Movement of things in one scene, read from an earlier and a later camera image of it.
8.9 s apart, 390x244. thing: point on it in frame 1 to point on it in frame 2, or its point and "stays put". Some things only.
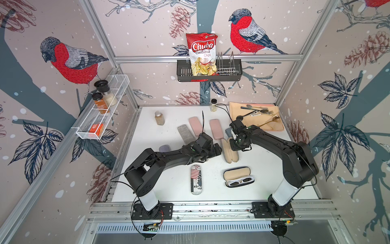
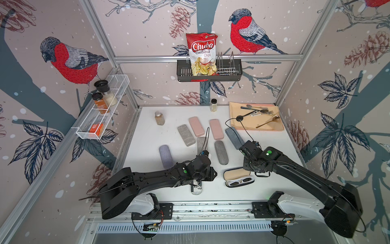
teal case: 186,136 stays put
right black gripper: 234,148 to 245,166
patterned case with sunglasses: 196,180 stays put
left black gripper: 214,153 to 212,174
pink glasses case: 216,129 stays put
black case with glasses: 237,176 stays put
